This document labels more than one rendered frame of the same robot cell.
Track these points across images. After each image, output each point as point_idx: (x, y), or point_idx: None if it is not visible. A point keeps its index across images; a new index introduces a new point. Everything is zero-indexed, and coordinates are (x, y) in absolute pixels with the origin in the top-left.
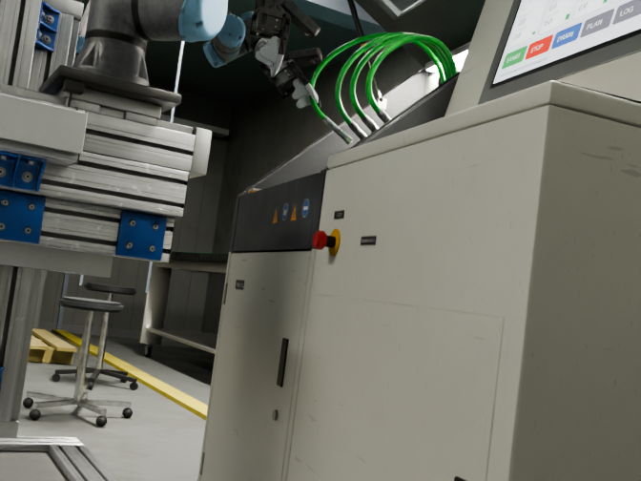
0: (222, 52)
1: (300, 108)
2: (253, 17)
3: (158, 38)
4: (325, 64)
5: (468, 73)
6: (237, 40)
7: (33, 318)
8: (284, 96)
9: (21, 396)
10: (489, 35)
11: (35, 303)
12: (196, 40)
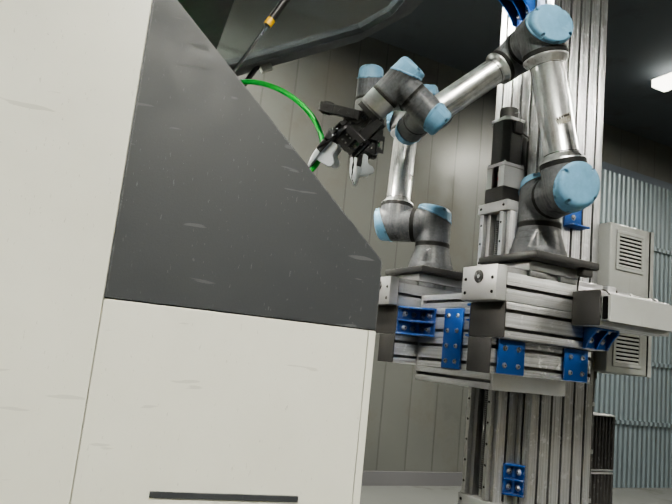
0: (420, 134)
1: (328, 166)
2: (383, 139)
3: (406, 241)
4: (313, 123)
5: None
6: (399, 141)
7: (466, 419)
8: (348, 152)
9: (462, 475)
10: None
11: (467, 409)
12: (384, 239)
